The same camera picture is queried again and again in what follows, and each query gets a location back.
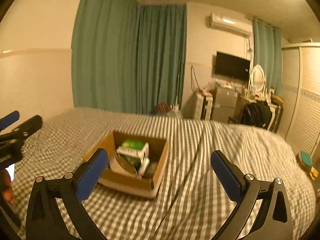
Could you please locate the cardboard tape roll core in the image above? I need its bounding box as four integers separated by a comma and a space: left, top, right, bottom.
110, 155, 137, 177

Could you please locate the green white carton box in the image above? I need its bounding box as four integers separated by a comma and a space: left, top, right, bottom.
116, 139, 149, 170

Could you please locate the white cosmetic tube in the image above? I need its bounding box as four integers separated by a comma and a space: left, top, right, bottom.
137, 158, 150, 177

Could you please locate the operator hand orange glove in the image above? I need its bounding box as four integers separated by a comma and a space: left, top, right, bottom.
1, 170, 15, 205

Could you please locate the round teal stool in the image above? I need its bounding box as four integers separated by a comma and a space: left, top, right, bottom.
296, 151, 312, 173

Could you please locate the brown cardboard box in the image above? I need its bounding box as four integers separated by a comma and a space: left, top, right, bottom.
82, 131, 168, 199

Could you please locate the grey checked bed cover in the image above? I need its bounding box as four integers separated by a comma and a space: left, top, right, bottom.
12, 108, 316, 239

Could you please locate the white louvered wardrobe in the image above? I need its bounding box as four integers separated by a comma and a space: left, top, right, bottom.
277, 42, 319, 156

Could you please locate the black clothes pile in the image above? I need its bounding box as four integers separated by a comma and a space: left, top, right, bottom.
236, 101, 272, 129

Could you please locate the grey mini fridge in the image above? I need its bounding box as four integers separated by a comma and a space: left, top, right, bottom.
211, 84, 238, 123

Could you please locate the white suitcase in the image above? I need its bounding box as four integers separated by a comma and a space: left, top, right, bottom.
193, 92, 213, 120

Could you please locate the white oval vanity mirror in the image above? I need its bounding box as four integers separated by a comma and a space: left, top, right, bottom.
248, 64, 266, 98

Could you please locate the teal window curtain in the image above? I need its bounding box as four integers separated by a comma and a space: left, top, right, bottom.
252, 18, 282, 95

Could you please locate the white air conditioner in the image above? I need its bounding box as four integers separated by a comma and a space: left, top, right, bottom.
210, 14, 252, 37

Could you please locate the black wall television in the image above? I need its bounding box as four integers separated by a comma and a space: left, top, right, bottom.
214, 51, 251, 82

